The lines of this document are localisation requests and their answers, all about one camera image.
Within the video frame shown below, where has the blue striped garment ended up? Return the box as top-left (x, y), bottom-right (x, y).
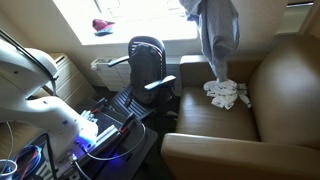
top-left (179, 0), bottom-right (241, 83)

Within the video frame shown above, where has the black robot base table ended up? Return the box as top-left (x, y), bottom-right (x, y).
top-left (39, 98), bottom-right (159, 180)

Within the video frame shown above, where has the black office chair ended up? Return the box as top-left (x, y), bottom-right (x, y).
top-left (107, 35), bottom-right (180, 122)

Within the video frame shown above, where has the white crumpled garment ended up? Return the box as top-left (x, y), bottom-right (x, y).
top-left (203, 78), bottom-right (253, 111)

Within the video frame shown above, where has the tan leather sofa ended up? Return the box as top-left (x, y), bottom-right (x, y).
top-left (160, 33), bottom-right (320, 180)

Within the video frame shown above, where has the black clamp with red tip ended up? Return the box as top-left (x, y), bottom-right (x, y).
top-left (89, 97), bottom-right (110, 115)
top-left (118, 112), bottom-right (138, 135)

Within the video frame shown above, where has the red and white cap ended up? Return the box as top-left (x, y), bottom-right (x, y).
top-left (92, 18), bottom-right (116, 37)

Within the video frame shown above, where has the white plastic cup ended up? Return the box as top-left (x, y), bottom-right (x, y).
top-left (0, 159), bottom-right (19, 180)

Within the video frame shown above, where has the white wall radiator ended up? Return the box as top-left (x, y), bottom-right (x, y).
top-left (90, 55), bottom-right (184, 97)

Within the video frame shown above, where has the white looping cable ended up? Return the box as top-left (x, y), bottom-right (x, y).
top-left (71, 121), bottom-right (148, 180)

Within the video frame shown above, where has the black hanging cable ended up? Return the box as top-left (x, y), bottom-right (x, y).
top-left (44, 132), bottom-right (60, 180)

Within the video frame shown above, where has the blue cable bundle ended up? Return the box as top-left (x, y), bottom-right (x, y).
top-left (9, 143), bottom-right (45, 180)

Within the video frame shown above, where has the thin white cable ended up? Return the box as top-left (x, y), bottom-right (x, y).
top-left (0, 120), bottom-right (15, 175)

